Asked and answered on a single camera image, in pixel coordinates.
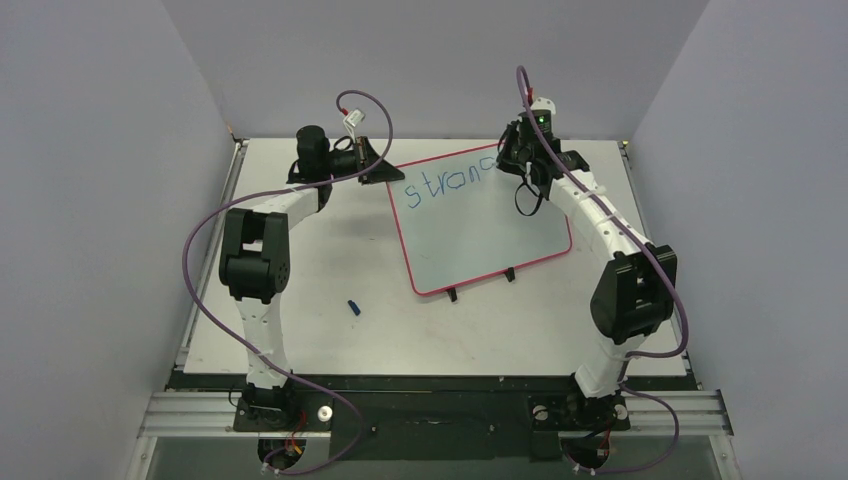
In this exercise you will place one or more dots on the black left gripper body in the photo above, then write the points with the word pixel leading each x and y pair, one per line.
pixel 343 163

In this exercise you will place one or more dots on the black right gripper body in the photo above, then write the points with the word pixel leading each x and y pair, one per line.
pixel 518 153

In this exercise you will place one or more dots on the pink framed whiteboard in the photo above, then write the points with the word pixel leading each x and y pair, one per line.
pixel 461 220

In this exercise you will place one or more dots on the blue marker cap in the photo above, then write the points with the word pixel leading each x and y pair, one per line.
pixel 354 307

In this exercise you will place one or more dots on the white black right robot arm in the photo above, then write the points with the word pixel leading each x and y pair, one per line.
pixel 631 299

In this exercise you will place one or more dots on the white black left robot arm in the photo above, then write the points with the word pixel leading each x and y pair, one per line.
pixel 255 261

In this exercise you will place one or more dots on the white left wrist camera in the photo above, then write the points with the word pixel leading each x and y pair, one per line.
pixel 351 120

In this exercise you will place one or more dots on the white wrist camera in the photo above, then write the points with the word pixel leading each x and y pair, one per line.
pixel 351 120
pixel 542 106

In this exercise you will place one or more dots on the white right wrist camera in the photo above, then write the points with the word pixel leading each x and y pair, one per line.
pixel 542 106

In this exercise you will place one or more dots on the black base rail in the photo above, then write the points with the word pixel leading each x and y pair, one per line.
pixel 439 418

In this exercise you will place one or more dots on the aluminium frame rail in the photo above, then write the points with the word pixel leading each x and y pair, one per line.
pixel 212 415

